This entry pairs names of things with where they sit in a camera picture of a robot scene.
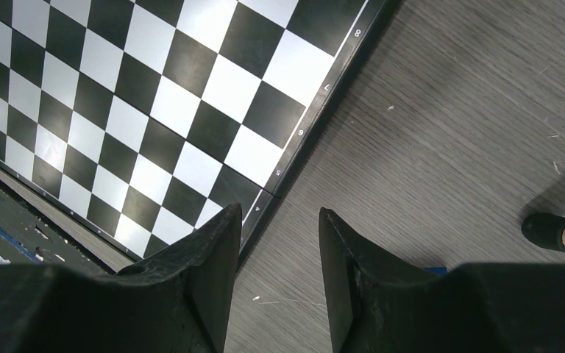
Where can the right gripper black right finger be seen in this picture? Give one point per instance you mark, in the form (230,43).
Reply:
(377,302)

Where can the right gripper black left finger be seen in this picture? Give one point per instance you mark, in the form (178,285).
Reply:
(177,300)

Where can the black white folding chessboard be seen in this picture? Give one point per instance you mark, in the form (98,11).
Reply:
(141,120)

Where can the blue white lego block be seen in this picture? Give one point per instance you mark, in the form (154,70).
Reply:
(437,270)

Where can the pink tripod music stand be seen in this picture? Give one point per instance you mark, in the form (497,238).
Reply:
(545,230)

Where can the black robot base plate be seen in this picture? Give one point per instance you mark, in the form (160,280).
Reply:
(28,236)

